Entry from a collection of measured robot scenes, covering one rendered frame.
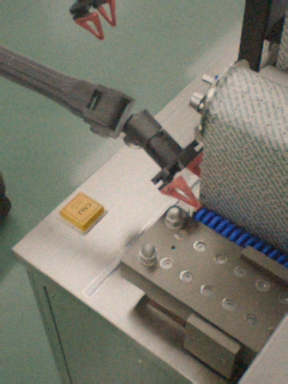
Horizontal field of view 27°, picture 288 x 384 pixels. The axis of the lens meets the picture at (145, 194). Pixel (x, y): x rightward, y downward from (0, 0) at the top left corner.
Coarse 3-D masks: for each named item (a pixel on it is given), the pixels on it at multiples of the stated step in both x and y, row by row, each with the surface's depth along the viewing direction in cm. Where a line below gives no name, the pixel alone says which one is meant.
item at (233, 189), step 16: (208, 144) 105; (208, 160) 108; (224, 160) 105; (240, 160) 102; (208, 176) 111; (224, 176) 108; (240, 176) 105; (256, 176) 102; (208, 192) 114; (224, 192) 111; (240, 192) 108; (256, 192) 105; (272, 192) 102; (224, 208) 114; (240, 208) 111; (256, 208) 108; (272, 208) 105; (240, 224) 115; (256, 224) 111; (272, 224) 108; (272, 240) 111
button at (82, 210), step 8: (80, 192) 134; (72, 200) 133; (80, 200) 133; (88, 200) 133; (96, 200) 133; (64, 208) 131; (72, 208) 131; (80, 208) 131; (88, 208) 131; (96, 208) 131; (64, 216) 131; (72, 216) 130; (80, 216) 130; (88, 216) 130; (96, 216) 131; (80, 224) 129; (88, 224) 130
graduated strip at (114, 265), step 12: (192, 180) 139; (180, 192) 137; (168, 204) 135; (156, 216) 133; (144, 228) 131; (132, 240) 129; (120, 252) 127; (108, 264) 125; (108, 276) 123; (96, 288) 122
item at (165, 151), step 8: (168, 136) 112; (152, 144) 111; (160, 144) 111; (168, 144) 112; (176, 144) 113; (192, 144) 113; (152, 152) 112; (160, 152) 112; (168, 152) 111; (176, 152) 112; (184, 152) 112; (160, 160) 112; (168, 160) 112; (176, 160) 111; (160, 168) 114; (168, 168) 110; (160, 176) 114
